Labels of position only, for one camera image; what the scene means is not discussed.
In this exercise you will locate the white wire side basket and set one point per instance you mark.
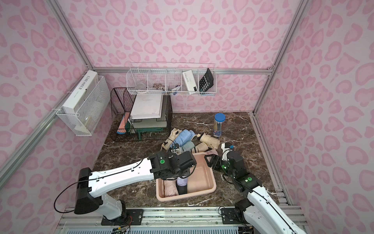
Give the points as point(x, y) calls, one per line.
point(85, 121)

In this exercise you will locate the black umbrella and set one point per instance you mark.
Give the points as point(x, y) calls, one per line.
point(182, 190)

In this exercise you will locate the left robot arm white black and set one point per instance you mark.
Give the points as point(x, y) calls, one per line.
point(93, 186)

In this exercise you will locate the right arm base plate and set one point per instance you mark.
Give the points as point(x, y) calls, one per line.
point(230, 216)

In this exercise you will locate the blue lid pencil jar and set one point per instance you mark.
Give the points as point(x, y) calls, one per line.
point(219, 119)

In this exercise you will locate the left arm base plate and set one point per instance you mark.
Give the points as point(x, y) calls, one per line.
point(131, 217)

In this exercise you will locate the long white box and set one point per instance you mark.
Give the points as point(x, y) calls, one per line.
point(80, 93)

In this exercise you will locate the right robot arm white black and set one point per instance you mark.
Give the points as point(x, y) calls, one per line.
point(257, 208)

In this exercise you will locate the mint green folded umbrella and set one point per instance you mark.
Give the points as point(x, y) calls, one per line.
point(185, 148)

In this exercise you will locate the black wire file rack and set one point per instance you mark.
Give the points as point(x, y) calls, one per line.
point(121, 106)

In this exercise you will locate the white paper stack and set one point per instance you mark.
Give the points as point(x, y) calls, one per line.
point(147, 106)

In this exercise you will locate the small white box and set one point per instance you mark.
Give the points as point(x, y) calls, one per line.
point(189, 80)

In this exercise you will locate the aluminium front rail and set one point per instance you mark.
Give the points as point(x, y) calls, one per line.
point(156, 220)

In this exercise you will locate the pink umbrella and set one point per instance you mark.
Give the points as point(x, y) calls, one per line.
point(170, 188)

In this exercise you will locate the blue folded umbrella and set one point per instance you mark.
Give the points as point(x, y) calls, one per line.
point(184, 137)

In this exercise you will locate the purple umbrella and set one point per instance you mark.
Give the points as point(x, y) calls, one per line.
point(182, 182)

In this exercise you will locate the beige striped umbrella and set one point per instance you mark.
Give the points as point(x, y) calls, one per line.
point(201, 147)

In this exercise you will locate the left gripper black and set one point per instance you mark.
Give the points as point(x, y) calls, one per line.
point(181, 178)

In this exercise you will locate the white wire wall basket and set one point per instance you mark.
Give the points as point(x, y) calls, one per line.
point(165, 78)

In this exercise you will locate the pink plastic storage box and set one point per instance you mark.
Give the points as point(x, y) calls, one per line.
point(201, 182)

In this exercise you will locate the cream umbrella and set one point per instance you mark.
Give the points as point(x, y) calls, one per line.
point(171, 138)
point(210, 141)

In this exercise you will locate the green document tray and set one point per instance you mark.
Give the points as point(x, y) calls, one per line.
point(147, 126)

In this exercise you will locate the black calculator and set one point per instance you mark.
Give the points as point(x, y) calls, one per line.
point(206, 82)

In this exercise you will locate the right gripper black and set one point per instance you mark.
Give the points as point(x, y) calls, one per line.
point(216, 163)

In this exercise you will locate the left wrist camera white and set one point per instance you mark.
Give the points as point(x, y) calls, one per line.
point(175, 149)

